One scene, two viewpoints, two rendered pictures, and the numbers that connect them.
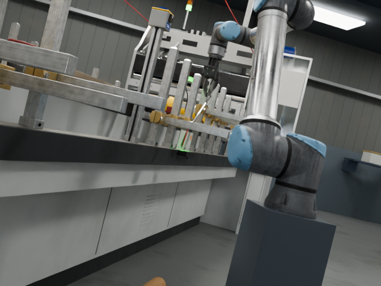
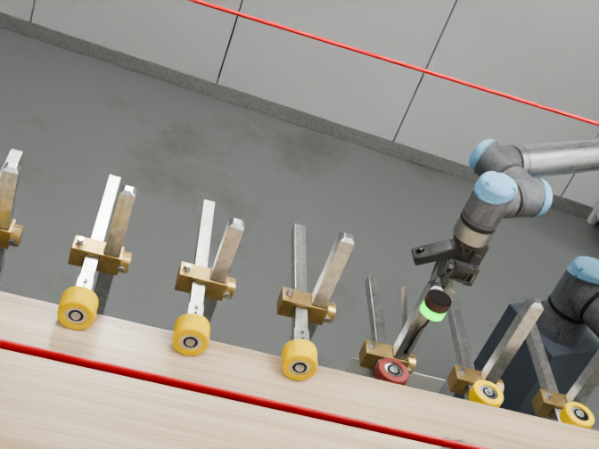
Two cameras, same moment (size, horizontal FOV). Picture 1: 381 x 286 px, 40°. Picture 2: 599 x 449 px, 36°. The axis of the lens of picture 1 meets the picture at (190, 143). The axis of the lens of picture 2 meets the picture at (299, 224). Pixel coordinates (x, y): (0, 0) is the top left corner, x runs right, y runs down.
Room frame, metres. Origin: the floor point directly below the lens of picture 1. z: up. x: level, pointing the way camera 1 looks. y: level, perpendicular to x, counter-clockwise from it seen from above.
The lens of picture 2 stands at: (3.92, 1.50, 2.31)
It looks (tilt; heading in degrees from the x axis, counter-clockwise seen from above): 33 degrees down; 243
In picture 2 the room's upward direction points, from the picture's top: 22 degrees clockwise
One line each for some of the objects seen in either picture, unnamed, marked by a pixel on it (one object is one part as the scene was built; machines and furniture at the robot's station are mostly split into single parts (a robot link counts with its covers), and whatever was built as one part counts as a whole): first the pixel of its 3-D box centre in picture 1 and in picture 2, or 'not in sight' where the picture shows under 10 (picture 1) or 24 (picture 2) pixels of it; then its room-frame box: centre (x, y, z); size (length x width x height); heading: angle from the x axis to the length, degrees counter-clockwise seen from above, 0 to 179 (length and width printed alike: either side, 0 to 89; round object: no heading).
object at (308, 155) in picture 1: (299, 160); (585, 287); (1.90, -0.40, 0.79); 0.17 x 0.15 x 0.18; 104
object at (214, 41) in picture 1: (220, 35); (489, 201); (2.72, -0.02, 1.32); 0.10 x 0.09 x 0.12; 14
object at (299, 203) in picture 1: (292, 197); (563, 315); (1.90, -0.40, 0.65); 0.19 x 0.19 x 0.10
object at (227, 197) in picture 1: (200, 122); not in sight; (5.48, -0.05, 0.95); 1.65 x 0.70 x 1.90; 76
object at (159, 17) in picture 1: (160, 20); not in sight; (2.05, 0.23, 1.18); 0.07 x 0.07 x 0.08; 76
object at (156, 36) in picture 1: (144, 85); not in sight; (2.05, 0.23, 0.93); 0.05 x 0.04 x 0.45; 166
